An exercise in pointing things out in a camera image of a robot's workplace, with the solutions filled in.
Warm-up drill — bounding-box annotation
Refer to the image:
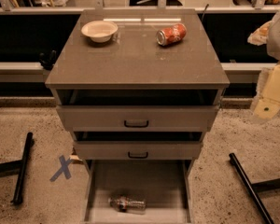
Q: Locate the top grey drawer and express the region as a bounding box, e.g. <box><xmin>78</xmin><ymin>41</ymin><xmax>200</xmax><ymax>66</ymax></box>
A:
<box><xmin>57</xmin><ymin>90</ymin><xmax>218</xmax><ymax>132</ymax></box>

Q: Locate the black right stand leg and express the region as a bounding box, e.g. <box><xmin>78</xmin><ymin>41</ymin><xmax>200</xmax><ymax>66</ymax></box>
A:
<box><xmin>229</xmin><ymin>153</ymin><xmax>280</xmax><ymax>224</ymax></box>

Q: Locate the white paper bowl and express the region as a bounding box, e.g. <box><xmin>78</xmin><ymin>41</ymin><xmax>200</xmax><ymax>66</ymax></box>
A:
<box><xmin>81</xmin><ymin>21</ymin><xmax>118</xmax><ymax>43</ymax></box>

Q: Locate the black drawer handle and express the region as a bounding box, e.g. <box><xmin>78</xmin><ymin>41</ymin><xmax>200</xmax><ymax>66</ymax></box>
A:
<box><xmin>128</xmin><ymin>152</ymin><xmax>148</xmax><ymax>159</ymax></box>
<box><xmin>124</xmin><ymin>120</ymin><xmax>149</xmax><ymax>128</ymax></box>

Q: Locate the black left stand leg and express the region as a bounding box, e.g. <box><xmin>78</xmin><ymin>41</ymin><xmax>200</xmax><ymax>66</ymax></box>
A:
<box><xmin>0</xmin><ymin>132</ymin><xmax>35</xmax><ymax>205</ymax></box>

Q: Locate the bottom grey drawer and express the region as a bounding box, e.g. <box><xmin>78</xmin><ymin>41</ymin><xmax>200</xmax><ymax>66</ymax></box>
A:
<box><xmin>80</xmin><ymin>160</ymin><xmax>194</xmax><ymax>224</ymax></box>

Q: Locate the black clamp on rail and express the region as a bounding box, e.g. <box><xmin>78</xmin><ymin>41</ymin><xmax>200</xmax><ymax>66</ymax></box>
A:
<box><xmin>39</xmin><ymin>50</ymin><xmax>57</xmax><ymax>71</ymax></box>

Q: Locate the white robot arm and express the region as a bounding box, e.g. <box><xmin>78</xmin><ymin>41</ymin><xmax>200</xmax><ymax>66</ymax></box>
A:
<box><xmin>247</xmin><ymin>10</ymin><xmax>280</xmax><ymax>122</ymax></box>

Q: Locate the orange soda can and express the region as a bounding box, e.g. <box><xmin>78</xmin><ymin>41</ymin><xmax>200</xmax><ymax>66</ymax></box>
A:
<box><xmin>156</xmin><ymin>23</ymin><xmax>187</xmax><ymax>46</ymax></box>

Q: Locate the middle grey drawer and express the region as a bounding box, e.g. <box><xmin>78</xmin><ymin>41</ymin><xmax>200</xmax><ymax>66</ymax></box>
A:
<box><xmin>74</xmin><ymin>132</ymin><xmax>203</xmax><ymax>160</ymax></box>

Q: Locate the black top drawer handle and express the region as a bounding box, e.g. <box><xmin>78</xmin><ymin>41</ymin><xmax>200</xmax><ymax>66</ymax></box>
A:
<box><xmin>124</xmin><ymin>120</ymin><xmax>149</xmax><ymax>128</ymax></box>

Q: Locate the blue tape cross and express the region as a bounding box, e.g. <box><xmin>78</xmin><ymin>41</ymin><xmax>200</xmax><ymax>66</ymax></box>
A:
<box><xmin>49</xmin><ymin>156</ymin><xmax>72</xmax><ymax>182</ymax></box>

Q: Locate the clear plastic water bottle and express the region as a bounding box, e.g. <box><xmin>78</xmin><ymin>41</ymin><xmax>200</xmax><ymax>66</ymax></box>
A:
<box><xmin>108</xmin><ymin>196</ymin><xmax>147</xmax><ymax>212</ymax></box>

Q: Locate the grey drawer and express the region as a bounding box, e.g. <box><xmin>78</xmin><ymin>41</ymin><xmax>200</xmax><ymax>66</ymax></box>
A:
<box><xmin>57</xmin><ymin>90</ymin><xmax>218</xmax><ymax>132</ymax></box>
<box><xmin>74</xmin><ymin>132</ymin><xmax>203</xmax><ymax>160</ymax></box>
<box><xmin>80</xmin><ymin>160</ymin><xmax>194</xmax><ymax>224</ymax></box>

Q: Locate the black middle drawer handle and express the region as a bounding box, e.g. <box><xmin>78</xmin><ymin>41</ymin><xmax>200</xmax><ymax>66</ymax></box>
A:
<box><xmin>128</xmin><ymin>152</ymin><xmax>148</xmax><ymax>159</ymax></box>

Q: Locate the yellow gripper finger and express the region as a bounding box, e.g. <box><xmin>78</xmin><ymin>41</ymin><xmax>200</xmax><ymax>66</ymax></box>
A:
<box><xmin>247</xmin><ymin>21</ymin><xmax>271</xmax><ymax>46</ymax></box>
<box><xmin>251</xmin><ymin>62</ymin><xmax>280</xmax><ymax>121</ymax></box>

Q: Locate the black stand leg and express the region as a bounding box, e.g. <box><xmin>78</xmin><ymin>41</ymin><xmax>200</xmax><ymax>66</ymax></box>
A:
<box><xmin>229</xmin><ymin>153</ymin><xmax>280</xmax><ymax>224</ymax></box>
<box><xmin>0</xmin><ymin>132</ymin><xmax>35</xmax><ymax>205</ymax></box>

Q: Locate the grey drawer cabinet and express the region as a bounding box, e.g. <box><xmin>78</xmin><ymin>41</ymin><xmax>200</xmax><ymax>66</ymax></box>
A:
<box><xmin>45</xmin><ymin>8</ymin><xmax>231</xmax><ymax>224</ymax></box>

